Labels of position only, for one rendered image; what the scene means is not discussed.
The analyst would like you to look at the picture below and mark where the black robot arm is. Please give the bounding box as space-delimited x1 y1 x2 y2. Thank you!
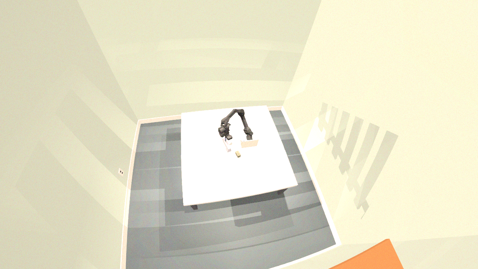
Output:
218 109 253 140

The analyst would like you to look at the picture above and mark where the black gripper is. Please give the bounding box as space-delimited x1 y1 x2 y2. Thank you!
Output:
225 130 233 140

